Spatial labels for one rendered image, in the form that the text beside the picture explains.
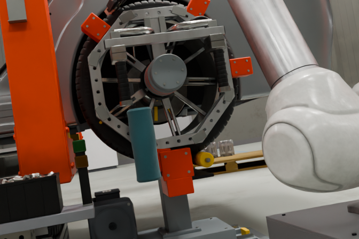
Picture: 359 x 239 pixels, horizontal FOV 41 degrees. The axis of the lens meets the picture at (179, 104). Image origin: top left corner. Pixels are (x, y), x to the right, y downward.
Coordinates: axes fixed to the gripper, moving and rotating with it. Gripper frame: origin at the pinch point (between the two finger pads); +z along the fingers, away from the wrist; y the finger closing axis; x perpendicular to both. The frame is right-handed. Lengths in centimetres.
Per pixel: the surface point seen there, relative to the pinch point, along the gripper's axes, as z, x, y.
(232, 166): 315, -167, 239
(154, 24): -13.7, -16.0, 2.9
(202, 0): -23.2, -18.8, 22.0
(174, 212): 14, -82, -23
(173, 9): -18.4, -15.6, 11.0
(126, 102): -23, -35, -33
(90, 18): -6.2, -1.1, -14.5
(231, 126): 747, -212, 633
